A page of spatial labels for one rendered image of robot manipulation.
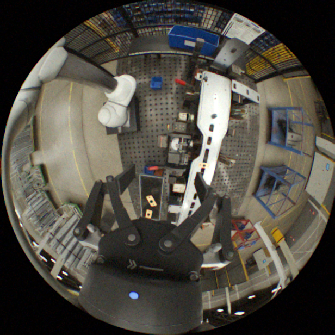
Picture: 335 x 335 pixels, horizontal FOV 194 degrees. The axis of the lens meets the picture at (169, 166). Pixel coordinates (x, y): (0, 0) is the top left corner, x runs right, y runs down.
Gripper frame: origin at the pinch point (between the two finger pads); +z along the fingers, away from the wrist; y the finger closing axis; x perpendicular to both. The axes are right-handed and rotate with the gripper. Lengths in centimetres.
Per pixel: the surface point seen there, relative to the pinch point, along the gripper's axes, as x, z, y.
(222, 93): 41, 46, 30
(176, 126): 11.2, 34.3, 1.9
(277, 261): -246, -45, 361
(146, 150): -12, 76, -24
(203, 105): 29, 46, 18
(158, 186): -22.0, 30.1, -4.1
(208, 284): -702, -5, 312
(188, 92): 33, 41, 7
